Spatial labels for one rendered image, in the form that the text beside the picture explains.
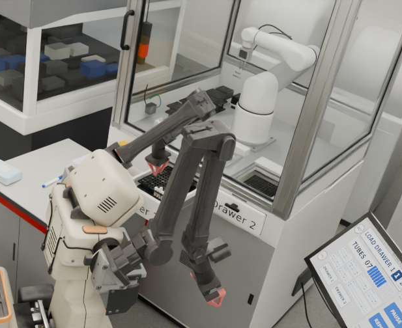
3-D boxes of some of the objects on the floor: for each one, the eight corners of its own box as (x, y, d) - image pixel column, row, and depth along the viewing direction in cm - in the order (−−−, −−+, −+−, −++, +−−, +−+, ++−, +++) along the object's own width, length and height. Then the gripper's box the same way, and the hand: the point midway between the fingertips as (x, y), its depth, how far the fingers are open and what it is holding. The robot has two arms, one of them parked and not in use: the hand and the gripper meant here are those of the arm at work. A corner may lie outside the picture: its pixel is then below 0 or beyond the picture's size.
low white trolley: (55, 365, 277) (69, 238, 240) (-29, 296, 304) (-28, 172, 267) (135, 305, 322) (157, 190, 285) (57, 250, 348) (68, 138, 311)
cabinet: (236, 374, 295) (278, 249, 256) (89, 270, 339) (105, 150, 300) (316, 286, 367) (359, 179, 328) (187, 210, 411) (210, 107, 372)
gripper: (160, 136, 252) (159, 165, 261) (144, 146, 245) (143, 176, 255) (172, 142, 249) (171, 172, 258) (156, 153, 242) (155, 182, 252)
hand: (157, 172), depth 256 cm, fingers open, 3 cm apart
